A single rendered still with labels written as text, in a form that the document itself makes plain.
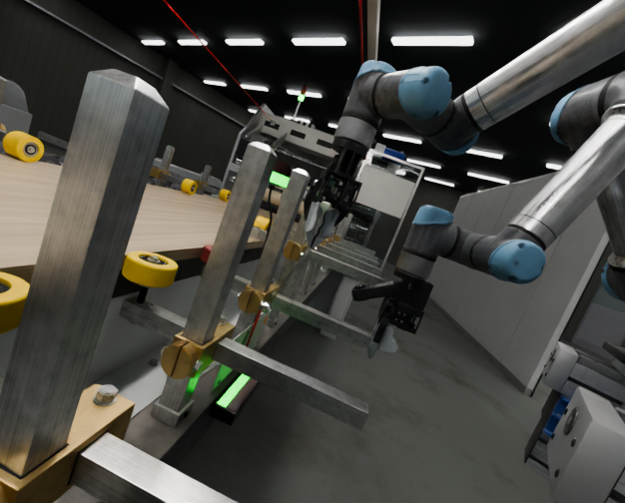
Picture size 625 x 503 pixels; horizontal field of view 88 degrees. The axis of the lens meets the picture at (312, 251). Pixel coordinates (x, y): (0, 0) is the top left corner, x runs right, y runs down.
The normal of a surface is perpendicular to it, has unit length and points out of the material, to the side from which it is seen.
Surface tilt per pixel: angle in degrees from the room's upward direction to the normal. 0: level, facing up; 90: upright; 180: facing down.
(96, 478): 90
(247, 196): 90
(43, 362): 90
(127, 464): 0
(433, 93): 89
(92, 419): 0
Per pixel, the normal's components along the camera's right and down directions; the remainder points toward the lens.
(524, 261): 0.06, 0.15
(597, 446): -0.57, -0.11
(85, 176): -0.17, 0.07
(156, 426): 0.36, -0.93
